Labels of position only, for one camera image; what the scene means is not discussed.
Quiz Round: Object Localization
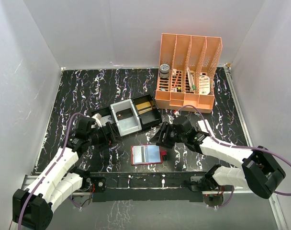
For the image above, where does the orange plastic file organizer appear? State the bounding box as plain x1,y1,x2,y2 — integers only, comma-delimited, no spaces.
155,34,223,114

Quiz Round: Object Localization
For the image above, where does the white label packet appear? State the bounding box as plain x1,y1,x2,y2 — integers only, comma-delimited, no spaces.
199,75,211,95

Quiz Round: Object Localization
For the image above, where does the black card in grey tray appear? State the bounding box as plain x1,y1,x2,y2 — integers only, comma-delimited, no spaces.
116,108,134,121

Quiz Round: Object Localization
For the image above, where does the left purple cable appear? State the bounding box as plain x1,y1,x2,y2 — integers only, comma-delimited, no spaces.
17,113,96,230

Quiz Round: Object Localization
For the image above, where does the black open tray box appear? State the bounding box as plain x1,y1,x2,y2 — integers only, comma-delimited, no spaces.
132,94,162,130

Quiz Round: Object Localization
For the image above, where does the grey plastic tray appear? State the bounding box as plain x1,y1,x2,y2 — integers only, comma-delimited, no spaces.
110,99,142,137

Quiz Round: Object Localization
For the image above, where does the white striped credit card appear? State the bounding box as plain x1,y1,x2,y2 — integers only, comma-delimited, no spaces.
133,146,147,164

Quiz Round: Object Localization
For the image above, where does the black front mounting rail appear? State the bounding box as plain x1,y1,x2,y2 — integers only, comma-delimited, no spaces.
90,172,205,202

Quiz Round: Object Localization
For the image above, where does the small round jar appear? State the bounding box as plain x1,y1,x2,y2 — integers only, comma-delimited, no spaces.
159,64,170,79

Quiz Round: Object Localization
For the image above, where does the white VIP card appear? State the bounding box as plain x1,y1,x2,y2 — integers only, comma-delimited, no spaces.
100,115,113,125

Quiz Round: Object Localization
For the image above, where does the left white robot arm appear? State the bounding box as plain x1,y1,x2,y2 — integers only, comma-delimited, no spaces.
12,114,117,230

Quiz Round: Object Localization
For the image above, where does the red leather card holder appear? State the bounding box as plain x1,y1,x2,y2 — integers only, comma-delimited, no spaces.
131,145,167,165

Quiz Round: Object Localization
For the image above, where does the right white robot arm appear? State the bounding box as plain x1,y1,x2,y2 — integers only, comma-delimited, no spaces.
150,116,286,199

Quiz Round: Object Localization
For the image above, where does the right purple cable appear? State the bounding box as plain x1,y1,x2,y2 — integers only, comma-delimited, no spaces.
175,105,291,209

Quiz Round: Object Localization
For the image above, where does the white small box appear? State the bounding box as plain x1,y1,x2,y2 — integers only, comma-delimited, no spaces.
197,119,213,136

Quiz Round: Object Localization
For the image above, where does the purple cable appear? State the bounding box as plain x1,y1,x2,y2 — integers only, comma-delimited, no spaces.
17,113,96,230
175,105,291,209

